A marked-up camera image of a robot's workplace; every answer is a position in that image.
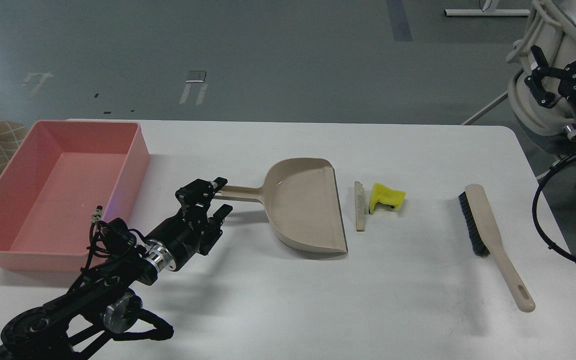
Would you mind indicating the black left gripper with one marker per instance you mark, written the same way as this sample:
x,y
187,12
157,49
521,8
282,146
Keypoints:
x,y
189,232

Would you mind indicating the beige plastic dustpan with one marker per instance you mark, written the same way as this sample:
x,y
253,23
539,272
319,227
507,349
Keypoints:
x,y
301,201

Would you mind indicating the beige hand brush black bristles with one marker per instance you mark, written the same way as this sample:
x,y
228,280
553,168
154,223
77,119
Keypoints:
x,y
486,240

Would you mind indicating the yellow sponge piece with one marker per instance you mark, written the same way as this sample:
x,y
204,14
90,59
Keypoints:
x,y
384,195

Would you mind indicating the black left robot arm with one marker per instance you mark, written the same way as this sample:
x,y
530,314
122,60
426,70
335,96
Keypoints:
x,y
100,306

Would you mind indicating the pink plastic bin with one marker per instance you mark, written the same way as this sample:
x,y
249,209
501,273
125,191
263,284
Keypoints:
x,y
60,174

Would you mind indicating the white office chair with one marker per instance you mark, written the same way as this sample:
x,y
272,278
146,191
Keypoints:
x,y
552,26

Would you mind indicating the white floor stand bar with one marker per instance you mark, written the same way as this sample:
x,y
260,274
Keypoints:
x,y
490,13

